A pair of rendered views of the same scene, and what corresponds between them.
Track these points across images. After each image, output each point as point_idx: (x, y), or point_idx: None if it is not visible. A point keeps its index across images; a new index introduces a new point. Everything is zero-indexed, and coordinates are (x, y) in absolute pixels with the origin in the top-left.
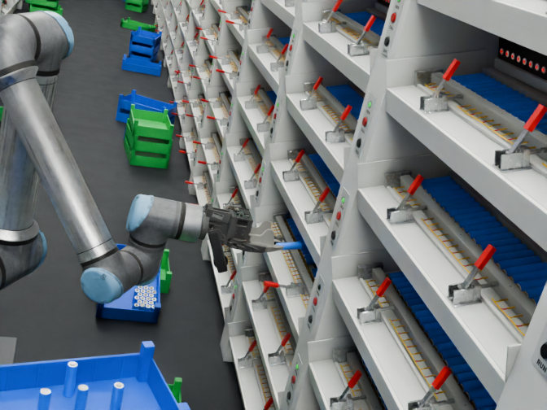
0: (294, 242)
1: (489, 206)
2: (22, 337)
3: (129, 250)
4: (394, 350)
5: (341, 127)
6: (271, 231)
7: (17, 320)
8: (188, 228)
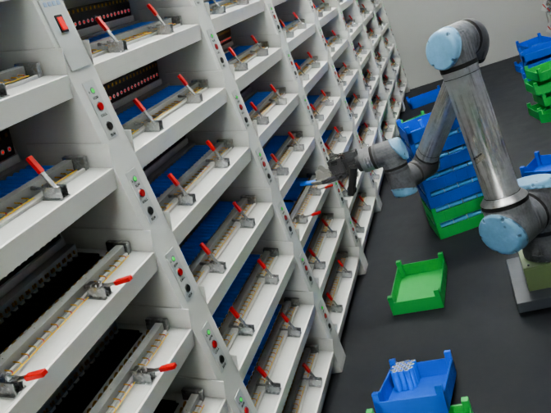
0: (304, 181)
1: None
2: (521, 334)
3: (409, 163)
4: (321, 114)
5: (269, 106)
6: (319, 166)
7: (533, 351)
8: None
